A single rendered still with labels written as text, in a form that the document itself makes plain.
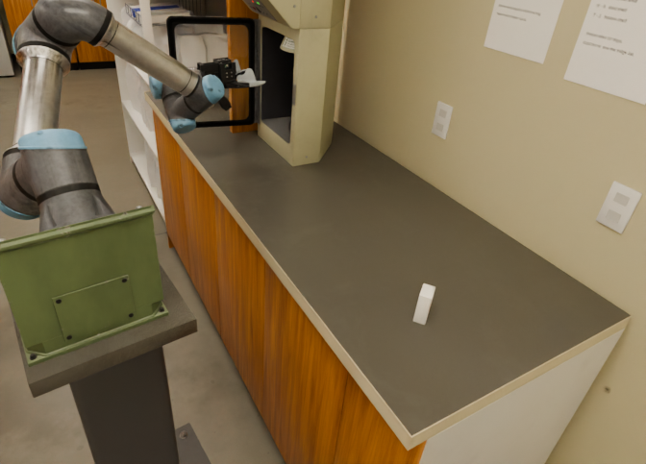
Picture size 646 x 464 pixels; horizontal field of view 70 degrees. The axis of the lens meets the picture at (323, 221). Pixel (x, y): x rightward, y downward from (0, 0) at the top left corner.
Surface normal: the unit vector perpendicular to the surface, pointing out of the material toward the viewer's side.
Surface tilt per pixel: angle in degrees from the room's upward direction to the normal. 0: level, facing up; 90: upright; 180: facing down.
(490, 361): 0
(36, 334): 90
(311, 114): 90
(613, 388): 90
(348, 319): 2
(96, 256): 90
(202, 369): 0
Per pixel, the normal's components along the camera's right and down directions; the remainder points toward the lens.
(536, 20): -0.86, 0.21
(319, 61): 0.50, 0.50
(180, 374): 0.08, -0.84
